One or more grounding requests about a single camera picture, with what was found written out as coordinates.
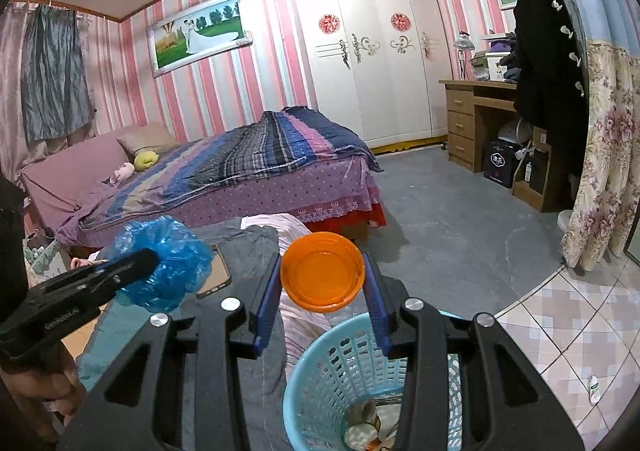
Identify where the brown phone case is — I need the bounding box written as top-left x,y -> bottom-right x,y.
195,244 -> 232,300

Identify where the pink plush toy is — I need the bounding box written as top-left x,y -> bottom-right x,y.
109,162 -> 136,188

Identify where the pale green cloth pile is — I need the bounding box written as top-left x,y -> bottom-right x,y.
25,231 -> 71,282

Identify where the desk lamp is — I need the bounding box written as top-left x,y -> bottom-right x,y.
452,30 -> 475,80

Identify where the purple bed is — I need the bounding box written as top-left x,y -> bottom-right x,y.
20,106 -> 388,252

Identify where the black coat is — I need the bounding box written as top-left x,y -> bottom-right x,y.
514,0 -> 590,176

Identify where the orange cloth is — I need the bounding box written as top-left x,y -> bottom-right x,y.
60,311 -> 108,367

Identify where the person's left hand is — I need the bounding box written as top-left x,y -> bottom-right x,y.
0,346 -> 86,442

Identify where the white appliance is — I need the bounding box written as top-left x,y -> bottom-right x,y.
497,120 -> 533,152

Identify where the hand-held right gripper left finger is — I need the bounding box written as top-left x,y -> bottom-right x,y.
57,251 -> 283,451

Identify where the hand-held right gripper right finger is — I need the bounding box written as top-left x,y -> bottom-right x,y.
362,251 -> 586,451

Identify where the light blue plastic basket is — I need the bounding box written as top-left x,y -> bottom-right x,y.
282,311 -> 463,451

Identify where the white wardrobe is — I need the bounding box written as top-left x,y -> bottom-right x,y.
289,0 -> 453,149

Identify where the white round stand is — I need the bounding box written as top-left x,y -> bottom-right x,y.
557,210 -> 581,237

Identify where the yellow green plush toy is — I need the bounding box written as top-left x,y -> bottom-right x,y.
132,148 -> 160,172

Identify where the blue floral curtain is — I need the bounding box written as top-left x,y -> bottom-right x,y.
547,0 -> 640,272

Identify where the grey hanging cloth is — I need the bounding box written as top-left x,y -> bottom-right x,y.
22,5 -> 96,142

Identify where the blue plastic bag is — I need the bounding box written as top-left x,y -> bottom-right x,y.
107,216 -> 214,314

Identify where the wooden desk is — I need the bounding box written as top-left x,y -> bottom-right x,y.
439,78 -> 581,214

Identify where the white box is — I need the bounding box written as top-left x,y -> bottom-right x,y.
470,53 -> 516,82

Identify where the pink white cloth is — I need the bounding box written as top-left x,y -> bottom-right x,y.
240,213 -> 346,367

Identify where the framed wedding picture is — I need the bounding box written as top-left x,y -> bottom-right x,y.
146,0 -> 253,78

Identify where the pink window curtain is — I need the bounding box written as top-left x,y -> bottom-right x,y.
0,1 -> 96,182

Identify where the beige pillow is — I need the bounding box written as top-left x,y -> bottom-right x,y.
116,122 -> 178,158

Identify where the black box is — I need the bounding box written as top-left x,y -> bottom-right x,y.
482,138 -> 521,189

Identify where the striped purple blue blanket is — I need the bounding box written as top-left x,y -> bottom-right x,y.
80,106 -> 386,232

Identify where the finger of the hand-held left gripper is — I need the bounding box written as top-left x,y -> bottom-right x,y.
37,248 -> 161,304

